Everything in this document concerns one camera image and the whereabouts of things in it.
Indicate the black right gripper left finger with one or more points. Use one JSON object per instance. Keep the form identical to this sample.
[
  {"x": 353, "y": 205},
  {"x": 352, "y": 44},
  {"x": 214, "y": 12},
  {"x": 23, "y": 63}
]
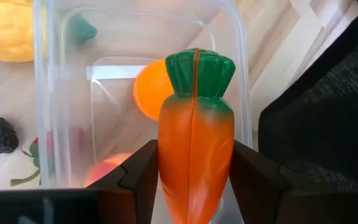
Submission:
[{"x": 135, "y": 174}]

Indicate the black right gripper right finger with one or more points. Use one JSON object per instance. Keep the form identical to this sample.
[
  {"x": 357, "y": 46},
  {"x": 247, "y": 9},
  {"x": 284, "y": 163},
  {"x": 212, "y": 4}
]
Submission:
[{"x": 256, "y": 183}]

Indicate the pink toy peach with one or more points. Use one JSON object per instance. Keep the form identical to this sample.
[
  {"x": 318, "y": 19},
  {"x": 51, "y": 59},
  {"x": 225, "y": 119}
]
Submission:
[{"x": 104, "y": 169}]

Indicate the orange toy carrot green top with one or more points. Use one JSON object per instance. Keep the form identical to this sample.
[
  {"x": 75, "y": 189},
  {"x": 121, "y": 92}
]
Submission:
[{"x": 194, "y": 140}]

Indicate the orange toy fruit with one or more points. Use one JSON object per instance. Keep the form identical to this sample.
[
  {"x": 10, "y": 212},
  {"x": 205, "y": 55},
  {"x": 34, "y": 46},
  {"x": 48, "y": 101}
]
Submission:
[{"x": 149, "y": 90}]

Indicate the green toy vegetable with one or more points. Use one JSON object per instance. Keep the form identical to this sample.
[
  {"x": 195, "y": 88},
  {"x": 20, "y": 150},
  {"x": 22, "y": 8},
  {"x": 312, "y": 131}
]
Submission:
[{"x": 81, "y": 30}]

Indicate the yellow toy lemon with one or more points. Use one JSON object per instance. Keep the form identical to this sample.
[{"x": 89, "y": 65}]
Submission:
[{"x": 5, "y": 31}]

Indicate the clear plastic tupperware container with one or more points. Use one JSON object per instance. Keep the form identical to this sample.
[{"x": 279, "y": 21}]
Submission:
[{"x": 67, "y": 93}]

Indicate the black cloth bag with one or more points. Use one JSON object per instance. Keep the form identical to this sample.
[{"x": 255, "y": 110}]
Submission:
[{"x": 322, "y": 124}]

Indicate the red toy strawberry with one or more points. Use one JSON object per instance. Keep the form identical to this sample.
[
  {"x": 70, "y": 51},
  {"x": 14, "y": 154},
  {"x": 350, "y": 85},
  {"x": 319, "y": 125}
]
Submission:
[{"x": 35, "y": 152}]

